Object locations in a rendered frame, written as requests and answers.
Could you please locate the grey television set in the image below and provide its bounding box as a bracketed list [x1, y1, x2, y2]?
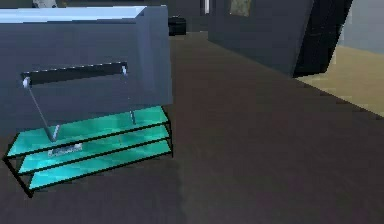
[0, 5, 174, 143]

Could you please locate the turquoise glass shelf stand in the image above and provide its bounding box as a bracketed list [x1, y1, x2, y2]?
[2, 105, 174, 199]

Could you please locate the framed wall picture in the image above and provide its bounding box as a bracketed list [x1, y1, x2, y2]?
[229, 0, 252, 18]

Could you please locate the small black box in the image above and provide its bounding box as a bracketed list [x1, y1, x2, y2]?
[167, 15, 188, 37]

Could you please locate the black room door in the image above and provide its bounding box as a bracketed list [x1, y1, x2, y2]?
[292, 0, 354, 79]

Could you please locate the small grey remote control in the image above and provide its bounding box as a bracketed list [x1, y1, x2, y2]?
[47, 142, 84, 158]

